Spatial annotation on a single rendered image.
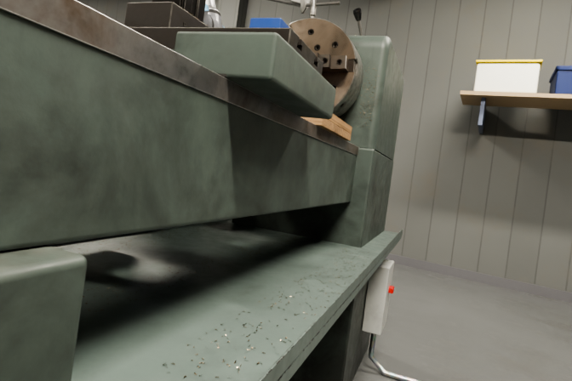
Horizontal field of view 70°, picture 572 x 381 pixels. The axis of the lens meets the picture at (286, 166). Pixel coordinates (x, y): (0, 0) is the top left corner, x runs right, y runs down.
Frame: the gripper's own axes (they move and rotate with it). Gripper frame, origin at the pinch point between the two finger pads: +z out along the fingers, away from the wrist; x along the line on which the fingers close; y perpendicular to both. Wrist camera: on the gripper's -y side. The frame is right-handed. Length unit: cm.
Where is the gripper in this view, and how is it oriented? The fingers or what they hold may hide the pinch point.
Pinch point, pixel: (304, 9)
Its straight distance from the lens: 164.0
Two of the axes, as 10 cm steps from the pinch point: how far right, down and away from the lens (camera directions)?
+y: -9.3, -1.3, 3.4
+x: -3.3, -0.5, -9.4
